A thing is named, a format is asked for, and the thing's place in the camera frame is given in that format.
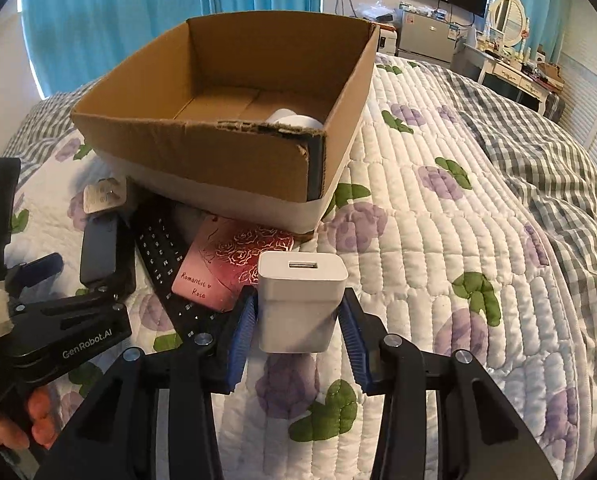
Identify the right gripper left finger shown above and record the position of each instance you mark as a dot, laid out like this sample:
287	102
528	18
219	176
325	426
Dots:
151	415

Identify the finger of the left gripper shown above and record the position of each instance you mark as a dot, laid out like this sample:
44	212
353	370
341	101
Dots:
27	275

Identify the black 65W charger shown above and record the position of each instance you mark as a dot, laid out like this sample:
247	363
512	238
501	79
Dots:
107	263

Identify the white power adapter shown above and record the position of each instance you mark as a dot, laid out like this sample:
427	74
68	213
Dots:
105	194

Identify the pink rose card box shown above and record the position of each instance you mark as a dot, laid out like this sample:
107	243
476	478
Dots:
223	258

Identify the white cube USB charger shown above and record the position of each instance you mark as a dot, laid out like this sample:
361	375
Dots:
298	296

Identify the person's left hand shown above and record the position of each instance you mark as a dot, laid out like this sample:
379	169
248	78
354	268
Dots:
38	423

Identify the black remote control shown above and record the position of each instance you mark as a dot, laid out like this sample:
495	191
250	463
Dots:
162	250

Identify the blue curtain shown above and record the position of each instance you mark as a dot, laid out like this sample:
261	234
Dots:
71	42

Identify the brown cardboard box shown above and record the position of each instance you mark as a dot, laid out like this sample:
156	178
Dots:
185	115

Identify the white cylinder in box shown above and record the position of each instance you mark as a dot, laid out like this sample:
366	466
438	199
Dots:
287	117

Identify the white dressing table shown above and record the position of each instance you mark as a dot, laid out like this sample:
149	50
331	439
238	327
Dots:
508	81

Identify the small grey refrigerator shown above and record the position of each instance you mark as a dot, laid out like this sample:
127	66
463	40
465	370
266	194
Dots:
426	37

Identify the oval vanity mirror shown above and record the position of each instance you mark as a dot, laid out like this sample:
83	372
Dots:
509	18

